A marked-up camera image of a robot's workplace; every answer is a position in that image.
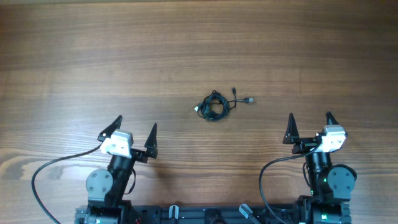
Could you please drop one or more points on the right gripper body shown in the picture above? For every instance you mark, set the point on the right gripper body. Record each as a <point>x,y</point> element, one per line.
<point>304,145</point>

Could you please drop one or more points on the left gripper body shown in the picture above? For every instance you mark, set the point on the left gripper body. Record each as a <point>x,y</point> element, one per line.
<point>139,155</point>

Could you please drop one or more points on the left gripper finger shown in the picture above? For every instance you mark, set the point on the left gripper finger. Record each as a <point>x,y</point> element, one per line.
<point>151,143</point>
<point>108,131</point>

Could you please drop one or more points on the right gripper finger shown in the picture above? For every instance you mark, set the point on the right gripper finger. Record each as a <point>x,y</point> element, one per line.
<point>291,135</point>
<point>330,119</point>

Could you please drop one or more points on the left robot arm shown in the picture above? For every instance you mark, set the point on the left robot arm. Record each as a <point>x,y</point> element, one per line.
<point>107,187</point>

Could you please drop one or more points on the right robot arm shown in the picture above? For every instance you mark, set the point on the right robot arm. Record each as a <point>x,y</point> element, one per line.
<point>331,185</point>

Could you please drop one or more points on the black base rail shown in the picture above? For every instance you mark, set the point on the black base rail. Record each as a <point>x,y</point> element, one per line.
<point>289,213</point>

